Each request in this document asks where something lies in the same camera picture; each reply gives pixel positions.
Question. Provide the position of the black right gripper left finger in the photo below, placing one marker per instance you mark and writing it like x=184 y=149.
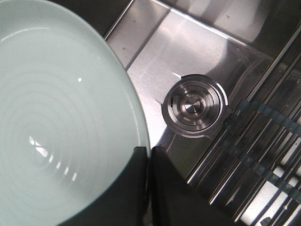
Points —
x=124 y=202

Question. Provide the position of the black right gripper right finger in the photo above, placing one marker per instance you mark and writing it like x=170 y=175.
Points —
x=174 y=202

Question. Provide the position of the light green round plate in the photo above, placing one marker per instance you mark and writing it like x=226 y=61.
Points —
x=69 y=114

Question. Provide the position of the grey steel drying rack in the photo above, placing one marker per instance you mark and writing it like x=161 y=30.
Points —
x=252 y=167

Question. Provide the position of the steel sink drain plug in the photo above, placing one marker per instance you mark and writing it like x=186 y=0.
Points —
x=194 y=105

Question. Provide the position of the stainless steel sink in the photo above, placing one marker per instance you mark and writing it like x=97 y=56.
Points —
x=159 y=41

